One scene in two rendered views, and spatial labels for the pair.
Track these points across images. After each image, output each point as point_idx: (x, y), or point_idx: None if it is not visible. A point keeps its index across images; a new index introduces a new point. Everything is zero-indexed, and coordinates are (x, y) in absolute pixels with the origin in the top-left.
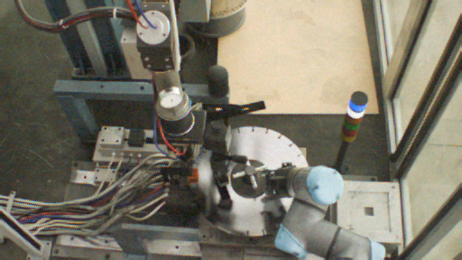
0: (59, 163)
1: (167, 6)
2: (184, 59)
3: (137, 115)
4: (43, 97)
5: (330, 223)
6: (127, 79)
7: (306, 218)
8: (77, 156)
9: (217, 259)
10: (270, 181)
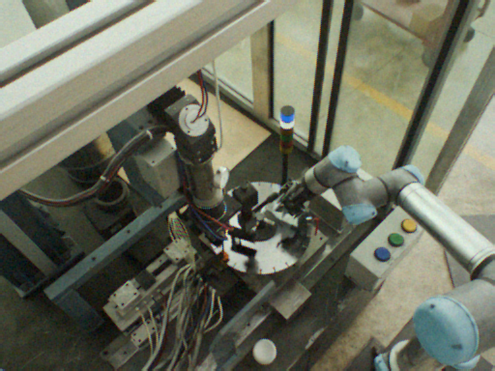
0: (88, 368)
1: (190, 98)
2: (126, 194)
3: (115, 272)
4: (10, 337)
5: (369, 179)
6: (77, 256)
7: (357, 187)
8: (99, 347)
9: (286, 299)
10: (293, 201)
